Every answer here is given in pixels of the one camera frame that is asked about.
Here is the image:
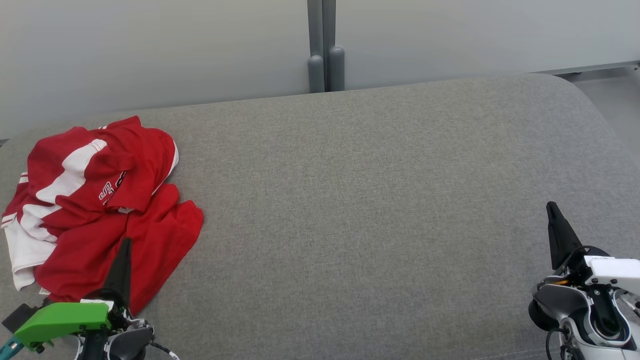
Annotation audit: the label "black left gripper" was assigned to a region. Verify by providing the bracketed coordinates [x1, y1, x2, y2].
[95, 237, 133, 329]

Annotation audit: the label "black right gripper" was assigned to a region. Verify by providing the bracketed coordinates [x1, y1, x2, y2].
[546, 201, 611, 282]

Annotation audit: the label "red white Bulls jersey shirt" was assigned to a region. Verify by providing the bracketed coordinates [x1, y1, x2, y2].
[0, 172, 205, 316]

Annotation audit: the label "red Bulls 23 shorts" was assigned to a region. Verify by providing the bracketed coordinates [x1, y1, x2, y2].
[20, 116, 180, 243]

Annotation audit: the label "grey fabric sofa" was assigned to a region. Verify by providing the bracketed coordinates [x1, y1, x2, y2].
[0, 73, 640, 360]

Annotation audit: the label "white camera bracket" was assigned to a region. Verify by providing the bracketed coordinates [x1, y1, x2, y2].
[584, 256, 640, 296]

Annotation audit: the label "bright green camera bracket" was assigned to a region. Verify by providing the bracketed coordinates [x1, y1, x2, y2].
[14, 301, 112, 352]

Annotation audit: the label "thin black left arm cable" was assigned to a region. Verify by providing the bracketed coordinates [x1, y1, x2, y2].
[149, 340, 180, 360]

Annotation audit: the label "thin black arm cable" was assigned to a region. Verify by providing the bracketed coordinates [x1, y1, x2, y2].
[149, 340, 180, 360]
[544, 327, 583, 360]

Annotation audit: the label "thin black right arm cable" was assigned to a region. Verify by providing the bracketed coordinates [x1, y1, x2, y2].
[544, 327, 583, 360]

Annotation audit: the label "teal cable connector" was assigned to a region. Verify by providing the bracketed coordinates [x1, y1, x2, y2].
[0, 337, 24, 360]

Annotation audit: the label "grey partition base rail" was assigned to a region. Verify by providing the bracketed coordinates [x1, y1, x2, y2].
[542, 60, 640, 77]

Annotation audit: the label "grey partition post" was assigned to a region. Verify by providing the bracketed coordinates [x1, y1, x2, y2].
[307, 0, 326, 94]
[324, 0, 346, 92]

